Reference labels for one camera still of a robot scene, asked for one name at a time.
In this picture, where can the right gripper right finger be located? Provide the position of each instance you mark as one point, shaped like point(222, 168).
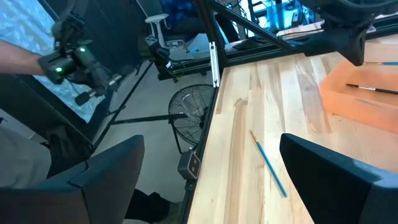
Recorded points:
point(329, 186)

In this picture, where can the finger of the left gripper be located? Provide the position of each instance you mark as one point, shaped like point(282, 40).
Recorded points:
point(356, 46)

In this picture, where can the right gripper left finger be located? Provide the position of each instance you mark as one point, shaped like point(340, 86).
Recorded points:
point(115, 174)

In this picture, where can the black thin paintbrush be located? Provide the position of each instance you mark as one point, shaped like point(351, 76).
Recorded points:
point(385, 91)

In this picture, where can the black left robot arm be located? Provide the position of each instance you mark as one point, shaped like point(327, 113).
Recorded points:
point(342, 6)

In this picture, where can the person's forearm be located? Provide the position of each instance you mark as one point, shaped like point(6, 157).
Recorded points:
point(18, 59)

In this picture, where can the orange plastic bin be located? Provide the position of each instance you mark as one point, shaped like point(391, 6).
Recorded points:
point(357, 109)

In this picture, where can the black floor fan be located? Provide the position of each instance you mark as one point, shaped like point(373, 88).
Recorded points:
point(189, 112)

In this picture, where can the white chair armrest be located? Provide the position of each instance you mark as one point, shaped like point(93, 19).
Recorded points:
point(157, 18)

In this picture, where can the person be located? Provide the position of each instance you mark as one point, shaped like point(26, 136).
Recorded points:
point(18, 18)
point(180, 7)

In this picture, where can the grey table-level camera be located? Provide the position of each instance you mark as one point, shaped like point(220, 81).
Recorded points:
point(189, 165)

